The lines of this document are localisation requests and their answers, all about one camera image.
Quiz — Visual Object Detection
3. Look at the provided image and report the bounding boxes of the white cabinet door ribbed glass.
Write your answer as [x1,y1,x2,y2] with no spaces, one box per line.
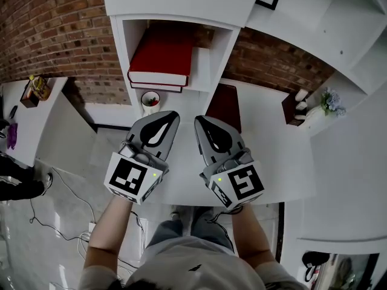
[101,0,264,28]

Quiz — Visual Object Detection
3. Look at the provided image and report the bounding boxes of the white vase blue flowers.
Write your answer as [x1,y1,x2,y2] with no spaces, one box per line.
[305,86,347,123]

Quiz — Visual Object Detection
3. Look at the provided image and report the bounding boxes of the brown wooden holder box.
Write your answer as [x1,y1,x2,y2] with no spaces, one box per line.
[281,89,309,127]
[19,79,40,109]

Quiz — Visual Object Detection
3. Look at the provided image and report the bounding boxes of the white leaf print mug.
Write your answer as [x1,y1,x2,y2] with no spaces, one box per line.
[140,91,161,117]

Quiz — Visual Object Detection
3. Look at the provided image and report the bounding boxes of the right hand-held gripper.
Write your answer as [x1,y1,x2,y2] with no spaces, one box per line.
[193,115,266,210]

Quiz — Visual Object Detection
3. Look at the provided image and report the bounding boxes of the person's jeans legs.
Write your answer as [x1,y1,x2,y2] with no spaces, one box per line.
[145,205,235,256]

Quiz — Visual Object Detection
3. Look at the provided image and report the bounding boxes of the white glass front cabinet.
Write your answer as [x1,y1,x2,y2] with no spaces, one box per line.
[298,237,387,290]

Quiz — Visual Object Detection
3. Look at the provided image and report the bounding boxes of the person's white shirt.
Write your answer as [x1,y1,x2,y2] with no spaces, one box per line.
[77,236,306,290]

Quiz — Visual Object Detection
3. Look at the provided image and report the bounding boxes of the thick red book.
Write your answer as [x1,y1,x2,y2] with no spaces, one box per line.
[127,25,194,87]

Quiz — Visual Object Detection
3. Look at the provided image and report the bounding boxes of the black floor cable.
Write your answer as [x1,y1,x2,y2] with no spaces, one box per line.
[28,167,97,243]

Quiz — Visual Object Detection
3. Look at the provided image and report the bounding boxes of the person's left forearm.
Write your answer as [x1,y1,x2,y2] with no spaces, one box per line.
[83,193,135,271]

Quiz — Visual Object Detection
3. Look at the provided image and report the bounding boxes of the purple cloth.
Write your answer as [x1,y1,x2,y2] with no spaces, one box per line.
[6,123,19,152]

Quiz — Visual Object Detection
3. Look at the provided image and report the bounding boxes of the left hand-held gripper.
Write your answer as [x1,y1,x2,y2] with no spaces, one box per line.
[103,110,181,206]

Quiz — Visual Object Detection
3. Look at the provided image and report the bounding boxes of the yellow drink bottle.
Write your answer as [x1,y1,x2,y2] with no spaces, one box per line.
[28,74,51,102]

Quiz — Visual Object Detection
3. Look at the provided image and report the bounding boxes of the white side table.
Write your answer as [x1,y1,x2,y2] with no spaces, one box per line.
[0,76,69,167]

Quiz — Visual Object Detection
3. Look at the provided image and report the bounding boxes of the black bag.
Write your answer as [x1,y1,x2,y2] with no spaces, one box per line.
[301,251,330,282]

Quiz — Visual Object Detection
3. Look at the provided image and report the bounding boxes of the white shelf unit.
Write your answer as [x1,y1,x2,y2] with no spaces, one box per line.
[84,0,387,207]
[109,13,242,95]

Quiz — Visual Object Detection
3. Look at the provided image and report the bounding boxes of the dark brown book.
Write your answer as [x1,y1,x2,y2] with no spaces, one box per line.
[205,83,242,134]

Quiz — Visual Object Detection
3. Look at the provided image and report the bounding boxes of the person's right forearm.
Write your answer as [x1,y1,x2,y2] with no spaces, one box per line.
[231,204,273,268]

